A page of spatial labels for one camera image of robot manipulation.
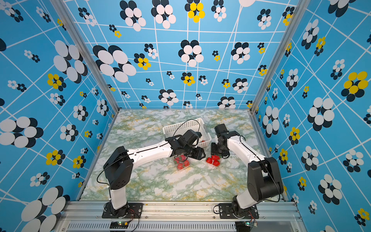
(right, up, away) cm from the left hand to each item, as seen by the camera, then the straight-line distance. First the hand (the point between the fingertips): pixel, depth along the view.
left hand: (205, 154), depth 82 cm
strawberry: (-11, -7, +6) cm, 14 cm away
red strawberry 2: (-15, -8, +4) cm, 17 cm away
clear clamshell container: (+10, -5, +7) cm, 13 cm away
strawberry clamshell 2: (+7, -3, +5) cm, 9 cm away
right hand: (+8, 0, +6) cm, 10 cm away
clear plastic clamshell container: (-14, -6, +6) cm, 17 cm away
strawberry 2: (+3, -5, +7) cm, 9 cm away
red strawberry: (-17, -5, +9) cm, 20 cm away
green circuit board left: (-45, -33, -10) cm, 57 cm away
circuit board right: (+17, -32, -13) cm, 39 cm away
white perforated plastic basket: (-4, +17, +26) cm, 31 cm away
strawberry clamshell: (+7, -7, +6) cm, 12 cm away
